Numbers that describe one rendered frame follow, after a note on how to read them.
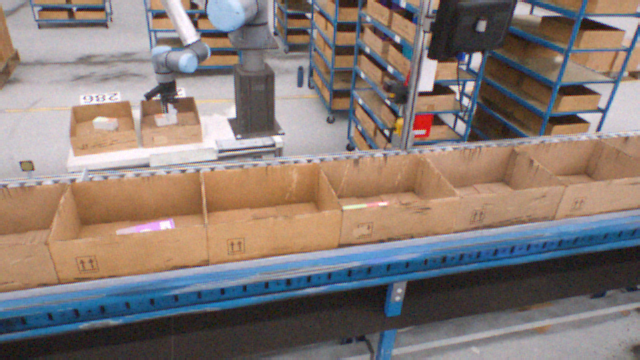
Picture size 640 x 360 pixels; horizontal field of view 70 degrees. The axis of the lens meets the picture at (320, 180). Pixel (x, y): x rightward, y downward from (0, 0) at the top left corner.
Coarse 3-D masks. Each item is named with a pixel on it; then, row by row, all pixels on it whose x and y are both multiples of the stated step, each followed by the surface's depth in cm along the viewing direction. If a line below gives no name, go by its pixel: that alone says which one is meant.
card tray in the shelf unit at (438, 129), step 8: (384, 104) 316; (384, 112) 315; (384, 120) 316; (392, 120) 301; (432, 120) 310; (440, 120) 300; (432, 128) 289; (440, 128) 290; (432, 136) 292; (440, 136) 294
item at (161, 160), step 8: (192, 152) 221; (200, 152) 221; (208, 152) 222; (152, 160) 213; (160, 160) 213; (168, 160) 213; (176, 160) 214; (184, 160) 214; (192, 160) 214; (200, 160) 215
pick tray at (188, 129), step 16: (192, 96) 255; (144, 112) 251; (160, 112) 254; (192, 112) 259; (144, 128) 239; (160, 128) 219; (176, 128) 222; (192, 128) 224; (144, 144) 221; (160, 144) 223; (176, 144) 226
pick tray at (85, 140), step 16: (80, 112) 239; (96, 112) 242; (112, 112) 246; (128, 112) 249; (80, 128) 235; (128, 128) 238; (80, 144) 210; (96, 144) 213; (112, 144) 216; (128, 144) 219
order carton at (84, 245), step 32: (96, 192) 143; (128, 192) 146; (160, 192) 149; (192, 192) 152; (64, 224) 131; (96, 224) 149; (128, 224) 149; (192, 224) 151; (64, 256) 119; (96, 256) 122; (128, 256) 124; (160, 256) 127; (192, 256) 130
